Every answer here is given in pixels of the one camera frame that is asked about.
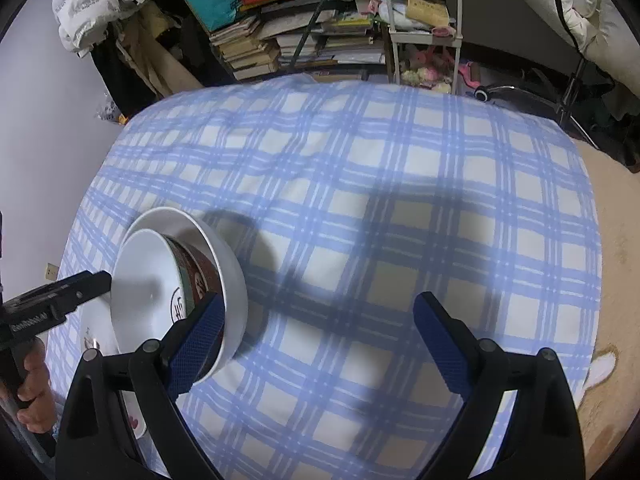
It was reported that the large white cherry plate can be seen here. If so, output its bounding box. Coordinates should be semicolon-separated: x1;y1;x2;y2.
79;303;149;440

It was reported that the white bowl red seal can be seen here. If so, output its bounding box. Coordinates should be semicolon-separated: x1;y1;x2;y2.
111;229;221;353

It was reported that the white bowl orange label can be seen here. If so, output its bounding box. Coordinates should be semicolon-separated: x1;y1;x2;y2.
122;206;248;384

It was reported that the person's left hand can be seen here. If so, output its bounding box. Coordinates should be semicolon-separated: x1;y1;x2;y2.
15;338;56;434

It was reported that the beige blanket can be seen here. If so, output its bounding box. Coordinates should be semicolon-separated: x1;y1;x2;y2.
577;141;639;478

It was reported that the blue plaid tablecloth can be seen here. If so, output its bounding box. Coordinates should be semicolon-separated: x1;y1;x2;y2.
61;76;602;479

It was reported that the stack of books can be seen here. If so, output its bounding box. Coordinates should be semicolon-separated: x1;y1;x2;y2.
209;14;280;81

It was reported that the white metal rack cart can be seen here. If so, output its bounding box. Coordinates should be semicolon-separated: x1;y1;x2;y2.
374;0;463;94

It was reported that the wooden bookshelf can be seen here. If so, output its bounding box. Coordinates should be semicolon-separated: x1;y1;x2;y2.
240;0;386;72

